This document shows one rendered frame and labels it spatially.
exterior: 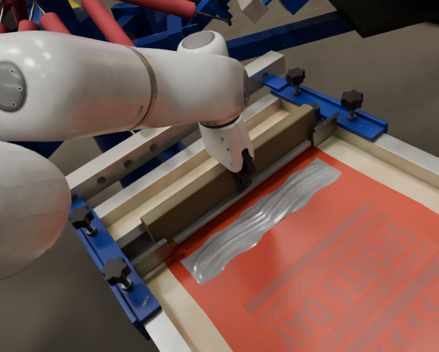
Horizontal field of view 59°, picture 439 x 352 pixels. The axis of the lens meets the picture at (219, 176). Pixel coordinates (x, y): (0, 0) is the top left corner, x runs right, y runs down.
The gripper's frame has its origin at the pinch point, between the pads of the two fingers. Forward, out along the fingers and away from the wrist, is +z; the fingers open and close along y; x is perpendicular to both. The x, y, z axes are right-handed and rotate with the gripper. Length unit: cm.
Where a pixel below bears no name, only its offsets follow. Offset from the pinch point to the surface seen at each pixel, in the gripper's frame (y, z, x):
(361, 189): 16.4, 6.1, 16.2
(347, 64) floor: -117, 104, 169
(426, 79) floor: -64, 103, 179
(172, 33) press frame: -62, -3, 24
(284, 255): 16.7, 5.9, -4.2
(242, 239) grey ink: 8.8, 5.5, -7.3
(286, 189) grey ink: 6.0, 5.7, 6.8
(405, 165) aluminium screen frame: 19.5, 4.3, 24.9
